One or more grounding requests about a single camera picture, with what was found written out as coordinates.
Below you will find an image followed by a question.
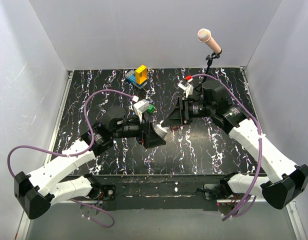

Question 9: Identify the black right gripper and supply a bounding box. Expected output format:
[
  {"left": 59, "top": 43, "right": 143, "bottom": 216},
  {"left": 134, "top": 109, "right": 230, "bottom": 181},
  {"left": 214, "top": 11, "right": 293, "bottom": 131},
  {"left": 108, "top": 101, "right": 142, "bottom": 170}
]
[{"left": 161, "top": 95, "right": 215, "bottom": 127}]

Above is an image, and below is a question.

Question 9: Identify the pink microphone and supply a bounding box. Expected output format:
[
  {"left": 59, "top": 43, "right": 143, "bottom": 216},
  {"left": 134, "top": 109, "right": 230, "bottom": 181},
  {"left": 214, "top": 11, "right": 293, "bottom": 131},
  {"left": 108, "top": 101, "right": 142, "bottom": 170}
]
[{"left": 197, "top": 28, "right": 222, "bottom": 54}]

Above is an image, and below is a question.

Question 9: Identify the yellow blue toy brick stack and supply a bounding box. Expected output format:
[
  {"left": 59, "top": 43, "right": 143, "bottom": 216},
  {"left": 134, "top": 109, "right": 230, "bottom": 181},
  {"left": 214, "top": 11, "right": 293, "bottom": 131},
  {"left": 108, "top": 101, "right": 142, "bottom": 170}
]
[{"left": 125, "top": 65, "right": 148, "bottom": 89}]

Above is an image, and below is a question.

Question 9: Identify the green blue toy brick cluster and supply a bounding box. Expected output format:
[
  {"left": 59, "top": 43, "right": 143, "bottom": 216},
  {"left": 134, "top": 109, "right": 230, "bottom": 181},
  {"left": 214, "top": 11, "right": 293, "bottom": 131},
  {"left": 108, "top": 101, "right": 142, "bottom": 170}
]
[{"left": 145, "top": 100, "right": 155, "bottom": 114}]

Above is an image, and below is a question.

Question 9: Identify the black microphone stand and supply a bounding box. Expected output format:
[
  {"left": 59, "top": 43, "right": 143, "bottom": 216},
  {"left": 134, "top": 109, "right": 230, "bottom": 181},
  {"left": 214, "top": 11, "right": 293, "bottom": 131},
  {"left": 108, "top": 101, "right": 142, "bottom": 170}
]
[{"left": 194, "top": 52, "right": 221, "bottom": 93}]

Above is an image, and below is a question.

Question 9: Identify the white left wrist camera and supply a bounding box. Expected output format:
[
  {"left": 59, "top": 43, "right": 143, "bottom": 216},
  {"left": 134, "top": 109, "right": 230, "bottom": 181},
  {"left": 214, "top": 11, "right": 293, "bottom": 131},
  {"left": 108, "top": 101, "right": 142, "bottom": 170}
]
[{"left": 133, "top": 99, "right": 150, "bottom": 122}]

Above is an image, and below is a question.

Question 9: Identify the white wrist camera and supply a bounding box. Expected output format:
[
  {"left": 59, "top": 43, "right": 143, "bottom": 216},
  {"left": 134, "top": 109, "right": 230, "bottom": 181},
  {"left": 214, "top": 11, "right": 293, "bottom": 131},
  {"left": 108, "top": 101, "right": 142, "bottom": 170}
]
[
  {"left": 177, "top": 75, "right": 194, "bottom": 98},
  {"left": 133, "top": 99, "right": 150, "bottom": 122}
]

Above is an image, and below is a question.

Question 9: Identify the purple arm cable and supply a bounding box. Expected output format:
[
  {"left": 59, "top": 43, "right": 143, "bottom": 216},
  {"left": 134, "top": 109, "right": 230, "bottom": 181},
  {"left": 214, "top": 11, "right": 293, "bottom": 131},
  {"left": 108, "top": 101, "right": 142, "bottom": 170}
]
[
  {"left": 6, "top": 89, "right": 139, "bottom": 228},
  {"left": 191, "top": 73, "right": 263, "bottom": 222}
]

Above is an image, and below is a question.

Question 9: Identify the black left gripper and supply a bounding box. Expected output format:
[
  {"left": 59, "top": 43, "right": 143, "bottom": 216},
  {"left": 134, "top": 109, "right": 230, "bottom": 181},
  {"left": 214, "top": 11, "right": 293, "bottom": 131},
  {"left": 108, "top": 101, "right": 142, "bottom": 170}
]
[{"left": 112, "top": 111, "right": 166, "bottom": 148}]

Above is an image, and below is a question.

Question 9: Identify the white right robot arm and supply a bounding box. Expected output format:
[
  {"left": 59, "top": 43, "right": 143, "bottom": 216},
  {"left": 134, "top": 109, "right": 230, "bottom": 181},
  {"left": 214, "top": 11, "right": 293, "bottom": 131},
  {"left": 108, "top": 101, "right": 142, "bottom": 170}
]
[{"left": 161, "top": 80, "right": 308, "bottom": 210}]

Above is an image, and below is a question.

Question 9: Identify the red weekly pill organizer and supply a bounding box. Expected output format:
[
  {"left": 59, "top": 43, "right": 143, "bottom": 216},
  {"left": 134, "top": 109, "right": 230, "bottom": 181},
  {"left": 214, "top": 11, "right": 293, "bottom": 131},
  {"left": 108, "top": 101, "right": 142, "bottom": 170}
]
[{"left": 170, "top": 126, "right": 183, "bottom": 131}]

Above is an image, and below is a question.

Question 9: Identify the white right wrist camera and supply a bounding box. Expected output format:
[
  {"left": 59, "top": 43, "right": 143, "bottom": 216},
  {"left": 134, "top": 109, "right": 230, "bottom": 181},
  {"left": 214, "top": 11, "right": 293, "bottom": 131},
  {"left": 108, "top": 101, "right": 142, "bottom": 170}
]
[{"left": 177, "top": 75, "right": 194, "bottom": 98}]

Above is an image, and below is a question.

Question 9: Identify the white vitamin pill bottle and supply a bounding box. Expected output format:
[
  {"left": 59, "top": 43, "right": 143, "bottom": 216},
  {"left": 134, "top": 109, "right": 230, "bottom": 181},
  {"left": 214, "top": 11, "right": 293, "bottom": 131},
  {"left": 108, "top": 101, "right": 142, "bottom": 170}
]
[{"left": 153, "top": 120, "right": 170, "bottom": 139}]

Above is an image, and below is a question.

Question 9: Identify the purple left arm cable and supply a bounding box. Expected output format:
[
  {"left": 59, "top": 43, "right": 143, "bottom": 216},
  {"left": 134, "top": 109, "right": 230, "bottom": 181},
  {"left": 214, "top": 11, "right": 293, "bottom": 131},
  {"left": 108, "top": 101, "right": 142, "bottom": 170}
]
[{"left": 6, "top": 89, "right": 139, "bottom": 228}]

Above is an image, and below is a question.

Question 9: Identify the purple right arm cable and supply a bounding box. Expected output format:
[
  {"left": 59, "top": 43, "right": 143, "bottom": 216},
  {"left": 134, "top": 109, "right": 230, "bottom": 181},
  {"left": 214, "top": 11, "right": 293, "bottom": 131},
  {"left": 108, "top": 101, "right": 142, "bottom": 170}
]
[{"left": 191, "top": 73, "right": 263, "bottom": 222}]

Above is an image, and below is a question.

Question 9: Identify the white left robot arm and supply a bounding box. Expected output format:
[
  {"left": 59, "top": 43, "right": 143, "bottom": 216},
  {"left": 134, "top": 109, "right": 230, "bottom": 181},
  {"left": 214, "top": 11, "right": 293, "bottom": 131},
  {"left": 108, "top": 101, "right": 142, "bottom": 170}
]
[{"left": 14, "top": 106, "right": 168, "bottom": 220}]

